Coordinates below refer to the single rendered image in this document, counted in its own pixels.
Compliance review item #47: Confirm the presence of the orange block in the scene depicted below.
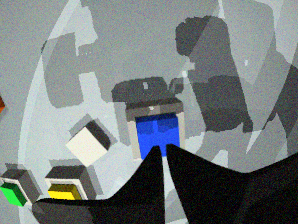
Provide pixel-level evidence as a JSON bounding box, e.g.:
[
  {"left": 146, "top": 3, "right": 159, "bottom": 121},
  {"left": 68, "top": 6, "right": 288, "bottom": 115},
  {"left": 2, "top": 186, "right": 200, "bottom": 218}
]
[{"left": 0, "top": 97, "right": 5, "bottom": 113}]

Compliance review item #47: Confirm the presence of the yellow button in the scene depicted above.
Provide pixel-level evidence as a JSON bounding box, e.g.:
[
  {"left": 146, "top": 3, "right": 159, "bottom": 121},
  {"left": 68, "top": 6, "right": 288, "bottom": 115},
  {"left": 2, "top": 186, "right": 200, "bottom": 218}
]
[{"left": 44, "top": 165, "right": 97, "bottom": 200}]

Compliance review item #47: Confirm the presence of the green button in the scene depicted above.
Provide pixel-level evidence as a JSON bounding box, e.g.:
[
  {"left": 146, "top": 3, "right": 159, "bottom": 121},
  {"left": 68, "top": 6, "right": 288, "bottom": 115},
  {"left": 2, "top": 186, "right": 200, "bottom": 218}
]
[{"left": 0, "top": 169, "right": 40, "bottom": 206}]

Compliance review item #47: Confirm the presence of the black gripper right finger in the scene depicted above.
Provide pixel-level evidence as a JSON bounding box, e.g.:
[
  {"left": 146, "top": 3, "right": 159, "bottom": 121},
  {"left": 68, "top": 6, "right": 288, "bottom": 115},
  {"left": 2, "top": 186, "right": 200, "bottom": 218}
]
[{"left": 166, "top": 144, "right": 298, "bottom": 224}]

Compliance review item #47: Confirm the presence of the blue button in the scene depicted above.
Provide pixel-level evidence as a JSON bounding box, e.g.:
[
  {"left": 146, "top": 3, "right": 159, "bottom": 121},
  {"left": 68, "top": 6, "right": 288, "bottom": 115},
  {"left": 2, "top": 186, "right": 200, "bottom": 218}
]
[{"left": 125, "top": 97, "right": 185, "bottom": 160}]

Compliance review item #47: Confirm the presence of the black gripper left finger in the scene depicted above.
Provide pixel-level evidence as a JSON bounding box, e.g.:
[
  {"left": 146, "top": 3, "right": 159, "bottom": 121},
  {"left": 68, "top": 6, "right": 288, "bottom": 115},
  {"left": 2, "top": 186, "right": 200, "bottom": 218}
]
[{"left": 32, "top": 145, "right": 165, "bottom": 224}]

